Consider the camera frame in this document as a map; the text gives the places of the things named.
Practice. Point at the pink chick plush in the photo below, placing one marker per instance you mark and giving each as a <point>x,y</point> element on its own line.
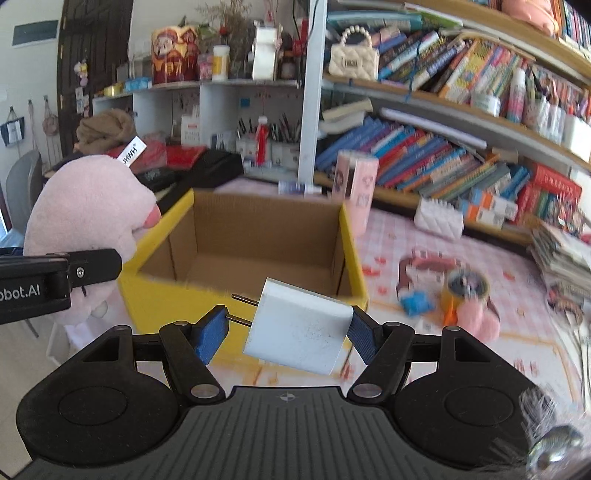
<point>480,323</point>

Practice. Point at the white wall charger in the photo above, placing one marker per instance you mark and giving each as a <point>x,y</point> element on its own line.
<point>300,327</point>

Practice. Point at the upper row of colourful books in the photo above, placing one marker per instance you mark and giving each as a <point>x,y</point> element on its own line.
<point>443,64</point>

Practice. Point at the red and gold canister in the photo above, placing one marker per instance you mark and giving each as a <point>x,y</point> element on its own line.
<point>175,55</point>

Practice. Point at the black keyboard case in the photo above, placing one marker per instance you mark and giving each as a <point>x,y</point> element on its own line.
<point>207,166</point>

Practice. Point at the group of pen holders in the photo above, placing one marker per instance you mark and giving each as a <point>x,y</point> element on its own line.
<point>281,147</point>

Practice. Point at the pink cartoon cylindrical dispenser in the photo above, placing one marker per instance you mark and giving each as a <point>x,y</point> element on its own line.
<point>355,189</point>

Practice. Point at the large red packet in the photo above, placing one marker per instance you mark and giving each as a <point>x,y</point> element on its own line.
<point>143,157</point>

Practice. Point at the small white quilted purse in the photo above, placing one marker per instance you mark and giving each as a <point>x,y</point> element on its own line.
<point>438,218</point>

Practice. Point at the row of colourful books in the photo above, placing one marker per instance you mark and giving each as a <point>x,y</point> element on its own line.
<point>415,157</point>
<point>443,64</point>

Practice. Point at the small red packet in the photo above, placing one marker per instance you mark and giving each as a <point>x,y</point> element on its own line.
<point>184,156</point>

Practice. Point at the dried flower bunch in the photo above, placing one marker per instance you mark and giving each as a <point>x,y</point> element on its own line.
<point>231,23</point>

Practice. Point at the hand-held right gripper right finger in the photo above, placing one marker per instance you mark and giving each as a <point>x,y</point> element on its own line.
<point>362,340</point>

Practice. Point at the blue spray bottle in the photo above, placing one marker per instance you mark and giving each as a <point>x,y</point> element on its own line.
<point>295,187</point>

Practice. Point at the white shelf post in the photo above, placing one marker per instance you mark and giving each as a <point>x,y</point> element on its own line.
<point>311,92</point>

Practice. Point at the red boxed book set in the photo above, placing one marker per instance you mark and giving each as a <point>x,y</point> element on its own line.
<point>549,194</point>

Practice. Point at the group of bottles and pens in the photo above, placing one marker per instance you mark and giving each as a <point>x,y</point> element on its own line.
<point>549,110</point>

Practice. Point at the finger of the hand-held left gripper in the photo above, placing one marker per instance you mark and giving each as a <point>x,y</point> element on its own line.
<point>94,267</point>

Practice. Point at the white plastic bottle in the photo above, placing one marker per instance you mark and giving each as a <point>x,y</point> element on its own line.
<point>220,62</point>

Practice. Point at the grey chair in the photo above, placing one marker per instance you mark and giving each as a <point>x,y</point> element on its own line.
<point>23,184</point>

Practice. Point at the white paper roll holder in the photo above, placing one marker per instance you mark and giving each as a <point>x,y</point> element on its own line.
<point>265,53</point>

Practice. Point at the pink plush toy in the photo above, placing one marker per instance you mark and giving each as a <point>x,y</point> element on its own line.
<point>87,203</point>

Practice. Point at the thick open book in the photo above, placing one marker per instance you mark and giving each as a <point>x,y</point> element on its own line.
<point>344,115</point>

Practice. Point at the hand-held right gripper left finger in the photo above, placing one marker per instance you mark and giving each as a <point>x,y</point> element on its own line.
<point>210,339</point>

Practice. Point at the white desk calendar box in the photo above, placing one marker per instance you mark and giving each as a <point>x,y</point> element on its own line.
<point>190,131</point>

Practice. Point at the pink and brown plush doll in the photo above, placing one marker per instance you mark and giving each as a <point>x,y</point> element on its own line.
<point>427,267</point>

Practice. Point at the clear packing tape roll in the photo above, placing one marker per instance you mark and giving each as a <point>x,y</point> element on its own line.
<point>480,284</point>

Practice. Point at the hanging pink bag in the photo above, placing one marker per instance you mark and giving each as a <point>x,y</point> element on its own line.
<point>50,122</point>

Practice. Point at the small blue toy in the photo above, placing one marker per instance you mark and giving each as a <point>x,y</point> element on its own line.
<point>415,304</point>

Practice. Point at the yellow cardboard box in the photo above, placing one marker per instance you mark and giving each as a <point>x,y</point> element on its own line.
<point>152,295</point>

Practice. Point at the lower row of colourful books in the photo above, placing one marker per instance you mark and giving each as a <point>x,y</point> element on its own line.
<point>415,157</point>

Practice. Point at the stack of newspapers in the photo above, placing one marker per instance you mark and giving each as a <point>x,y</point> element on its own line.
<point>561,254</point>

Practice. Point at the dark wooden door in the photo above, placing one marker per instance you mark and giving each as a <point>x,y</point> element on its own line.
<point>92,46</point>

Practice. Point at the brown fuzzy cloth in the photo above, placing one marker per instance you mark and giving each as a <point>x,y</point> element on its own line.
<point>104,129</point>

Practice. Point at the orange and white small boxes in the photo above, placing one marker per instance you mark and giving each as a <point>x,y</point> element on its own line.
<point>489,210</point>

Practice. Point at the hanging tote bag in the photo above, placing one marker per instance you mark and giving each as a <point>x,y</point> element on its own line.
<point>12,131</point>

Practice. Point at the red tassel ornament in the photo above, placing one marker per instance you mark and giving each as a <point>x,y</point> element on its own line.
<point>262,143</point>

